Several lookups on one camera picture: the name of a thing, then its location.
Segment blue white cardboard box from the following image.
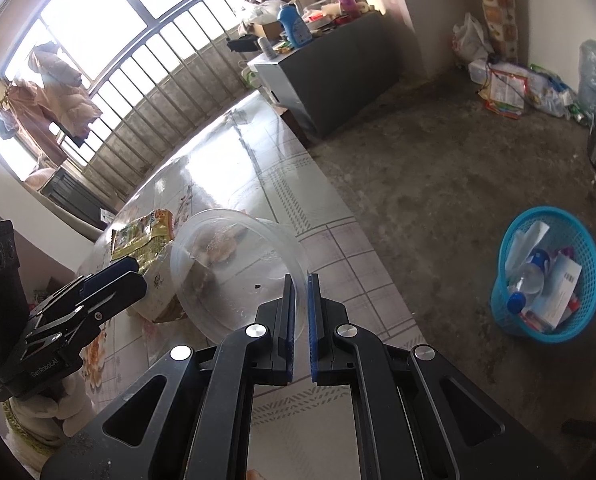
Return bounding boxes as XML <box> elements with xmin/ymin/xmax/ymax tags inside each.
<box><xmin>522</xmin><ymin>252</ymin><xmax>582</xmax><ymax>333</ymax></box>

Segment blue plastic waste basket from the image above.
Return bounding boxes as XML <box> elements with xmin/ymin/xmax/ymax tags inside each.
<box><xmin>490</xmin><ymin>206</ymin><xmax>596</xmax><ymax>344</ymax></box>

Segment metal balcony railing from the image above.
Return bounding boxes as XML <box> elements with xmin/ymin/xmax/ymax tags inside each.
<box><xmin>59</xmin><ymin>0</ymin><xmax>248</xmax><ymax>204</ymax></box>

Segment hanging beige down jacket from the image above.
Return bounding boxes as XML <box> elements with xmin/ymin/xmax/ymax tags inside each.
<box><xmin>28</xmin><ymin>41</ymin><xmax>102</xmax><ymax>148</ymax></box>

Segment grey cabinet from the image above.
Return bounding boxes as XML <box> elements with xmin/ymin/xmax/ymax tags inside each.
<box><xmin>249</xmin><ymin>11</ymin><xmax>401</xmax><ymax>139</ymax></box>

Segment clear plastic lid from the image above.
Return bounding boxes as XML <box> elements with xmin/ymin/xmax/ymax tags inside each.
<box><xmin>175</xmin><ymin>209</ymin><xmax>309</xmax><ymax>342</ymax></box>

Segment blue detergent bottle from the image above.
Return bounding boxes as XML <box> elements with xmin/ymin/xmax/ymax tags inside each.
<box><xmin>277</xmin><ymin>3</ymin><xmax>313</xmax><ymax>48</ymax></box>

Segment yellow snack bag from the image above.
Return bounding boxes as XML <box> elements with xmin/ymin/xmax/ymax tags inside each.
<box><xmin>110</xmin><ymin>209</ymin><xmax>174</xmax><ymax>268</ymax></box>

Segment white gloved left hand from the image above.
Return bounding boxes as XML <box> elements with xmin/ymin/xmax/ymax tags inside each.
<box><xmin>2</xmin><ymin>373</ymin><xmax>96</xmax><ymax>450</ymax></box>

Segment pile of floor trash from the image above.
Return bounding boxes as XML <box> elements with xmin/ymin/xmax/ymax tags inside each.
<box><xmin>468</xmin><ymin>60</ymin><xmax>588</xmax><ymax>124</ymax></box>

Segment small white bottle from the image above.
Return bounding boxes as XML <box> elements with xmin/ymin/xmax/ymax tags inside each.
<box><xmin>258</xmin><ymin>37</ymin><xmax>277</xmax><ymax>60</ymax></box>

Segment white plastic bag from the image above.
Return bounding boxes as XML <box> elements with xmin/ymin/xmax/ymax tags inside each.
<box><xmin>452</xmin><ymin>12</ymin><xmax>493</xmax><ymax>64</ymax></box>

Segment bottle with blue cap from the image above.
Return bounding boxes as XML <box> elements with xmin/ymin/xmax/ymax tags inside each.
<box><xmin>506</xmin><ymin>248</ymin><xmax>551</xmax><ymax>314</ymax></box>

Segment cardboard box with clutter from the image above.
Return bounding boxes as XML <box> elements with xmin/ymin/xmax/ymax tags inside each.
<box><xmin>237</xmin><ymin>0</ymin><xmax>291</xmax><ymax>41</ymax></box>

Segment hanging pink clothes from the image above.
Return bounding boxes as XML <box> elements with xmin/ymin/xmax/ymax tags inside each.
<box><xmin>0</xmin><ymin>80</ymin><xmax>66</xmax><ymax>166</ymax></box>

